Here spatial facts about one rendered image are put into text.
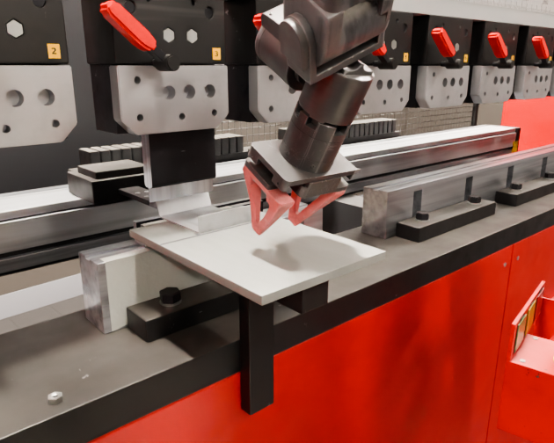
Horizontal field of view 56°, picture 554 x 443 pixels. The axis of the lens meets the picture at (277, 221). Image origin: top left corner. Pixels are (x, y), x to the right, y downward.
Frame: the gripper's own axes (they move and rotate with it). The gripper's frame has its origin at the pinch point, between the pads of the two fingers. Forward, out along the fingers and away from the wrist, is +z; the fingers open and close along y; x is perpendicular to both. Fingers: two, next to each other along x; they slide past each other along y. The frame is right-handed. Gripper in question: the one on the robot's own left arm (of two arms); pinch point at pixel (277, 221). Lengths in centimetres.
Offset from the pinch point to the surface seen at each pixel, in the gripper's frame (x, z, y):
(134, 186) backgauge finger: -30.9, 19.7, -0.2
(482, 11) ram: -26, -17, -67
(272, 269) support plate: 6.1, -0.1, 5.3
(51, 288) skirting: -149, 190, -38
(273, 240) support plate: 0.1, 3.1, -0.7
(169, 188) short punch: -16.5, 7.9, 3.4
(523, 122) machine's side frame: -57, 39, -214
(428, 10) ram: -26, -16, -48
